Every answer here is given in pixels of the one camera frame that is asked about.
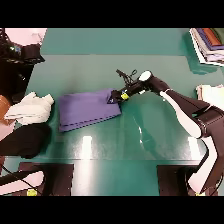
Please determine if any purple T-shirt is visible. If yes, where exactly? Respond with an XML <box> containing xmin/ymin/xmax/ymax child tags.
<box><xmin>58</xmin><ymin>88</ymin><xmax>123</xmax><ymax>134</ymax></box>

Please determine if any black cable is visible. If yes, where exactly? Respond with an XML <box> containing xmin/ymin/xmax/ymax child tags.
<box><xmin>0</xmin><ymin>165</ymin><xmax>44</xmax><ymax>196</ymax></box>

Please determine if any heap of clothes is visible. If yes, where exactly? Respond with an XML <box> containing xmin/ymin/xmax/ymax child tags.
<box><xmin>189</xmin><ymin>27</ymin><xmax>224</xmax><ymax>67</ymax></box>

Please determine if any white garment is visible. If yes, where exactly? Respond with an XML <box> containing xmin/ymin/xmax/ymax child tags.
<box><xmin>3</xmin><ymin>91</ymin><xmax>55</xmax><ymax>126</ymax></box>

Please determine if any brown garment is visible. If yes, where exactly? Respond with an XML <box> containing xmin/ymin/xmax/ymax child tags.
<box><xmin>0</xmin><ymin>94</ymin><xmax>16</xmax><ymax>142</ymax></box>

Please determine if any cream garment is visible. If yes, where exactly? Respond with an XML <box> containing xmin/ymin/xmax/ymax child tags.
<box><xmin>195</xmin><ymin>83</ymin><xmax>224</xmax><ymax>112</ymax></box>

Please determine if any black garment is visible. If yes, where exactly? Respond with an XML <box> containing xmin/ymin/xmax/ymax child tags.
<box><xmin>0</xmin><ymin>122</ymin><xmax>53</xmax><ymax>160</ymax></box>

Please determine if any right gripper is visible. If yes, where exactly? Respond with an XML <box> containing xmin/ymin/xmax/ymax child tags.
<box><xmin>109</xmin><ymin>87</ymin><xmax>132</xmax><ymax>105</ymax></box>

